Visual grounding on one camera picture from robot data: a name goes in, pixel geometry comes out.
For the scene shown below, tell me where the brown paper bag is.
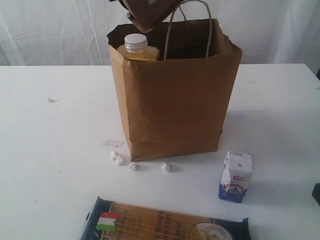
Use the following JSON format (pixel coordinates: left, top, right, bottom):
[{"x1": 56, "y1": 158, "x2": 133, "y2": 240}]
[{"x1": 107, "y1": 16, "x2": 243, "y2": 161}]

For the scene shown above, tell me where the yellow millet bottle white cap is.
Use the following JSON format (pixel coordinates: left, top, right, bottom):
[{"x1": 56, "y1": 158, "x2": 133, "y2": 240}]
[{"x1": 117, "y1": 33, "x2": 160, "y2": 62}]

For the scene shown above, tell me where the brown snack pouch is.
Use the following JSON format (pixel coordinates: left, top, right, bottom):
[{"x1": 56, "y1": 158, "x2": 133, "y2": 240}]
[{"x1": 118, "y1": 0, "x2": 182, "y2": 33}]

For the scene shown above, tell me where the small white blue milk carton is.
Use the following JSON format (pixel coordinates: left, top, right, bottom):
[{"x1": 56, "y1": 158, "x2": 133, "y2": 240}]
[{"x1": 218, "y1": 151, "x2": 254, "y2": 203}]

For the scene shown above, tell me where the spaghetti packet dark blue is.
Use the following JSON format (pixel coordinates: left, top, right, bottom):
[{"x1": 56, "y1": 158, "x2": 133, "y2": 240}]
[{"x1": 81, "y1": 197, "x2": 251, "y2": 240}]

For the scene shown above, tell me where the clear tape piece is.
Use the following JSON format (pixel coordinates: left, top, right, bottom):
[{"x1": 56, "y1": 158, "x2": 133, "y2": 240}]
[{"x1": 102, "y1": 139, "x2": 125, "y2": 148}]

